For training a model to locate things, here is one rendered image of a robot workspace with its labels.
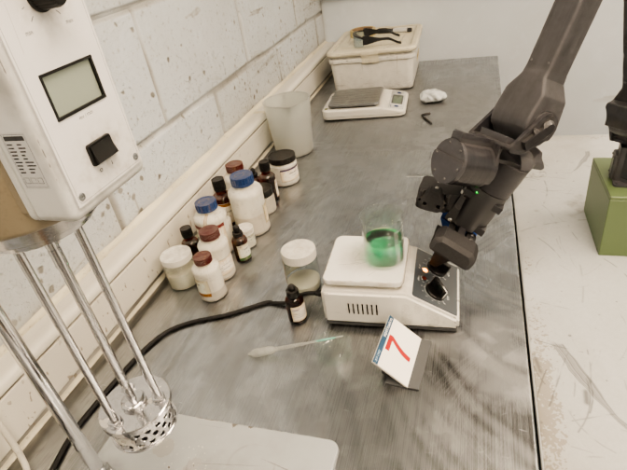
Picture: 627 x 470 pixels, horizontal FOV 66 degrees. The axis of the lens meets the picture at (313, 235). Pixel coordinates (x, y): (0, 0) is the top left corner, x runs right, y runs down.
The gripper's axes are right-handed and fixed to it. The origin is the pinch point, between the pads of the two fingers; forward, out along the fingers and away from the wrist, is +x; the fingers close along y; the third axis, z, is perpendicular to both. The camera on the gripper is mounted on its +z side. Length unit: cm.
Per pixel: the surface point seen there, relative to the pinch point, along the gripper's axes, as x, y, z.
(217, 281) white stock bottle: 23.2, 9.8, 28.7
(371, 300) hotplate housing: 7.7, 10.7, 5.3
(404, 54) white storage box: 5, -102, 34
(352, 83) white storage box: 22, -101, 46
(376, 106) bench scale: 16, -77, 31
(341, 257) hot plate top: 7.7, 5.7, 12.4
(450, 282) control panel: 4.0, 1.2, -3.7
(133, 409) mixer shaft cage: 6.0, 44.2, 20.0
